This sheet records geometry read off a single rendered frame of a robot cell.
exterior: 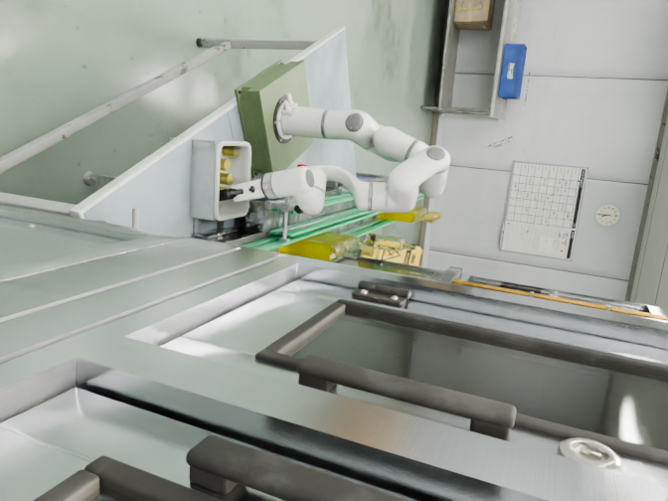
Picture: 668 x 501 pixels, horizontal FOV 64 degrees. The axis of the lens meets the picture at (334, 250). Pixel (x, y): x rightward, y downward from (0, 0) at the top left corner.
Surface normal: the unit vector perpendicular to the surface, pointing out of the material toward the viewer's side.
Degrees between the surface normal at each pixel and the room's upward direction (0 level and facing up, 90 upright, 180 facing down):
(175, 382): 90
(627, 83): 90
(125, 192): 0
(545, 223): 90
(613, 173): 90
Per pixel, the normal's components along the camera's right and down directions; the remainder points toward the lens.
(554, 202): -0.39, 0.17
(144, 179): 0.92, 0.15
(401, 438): 0.07, -0.97
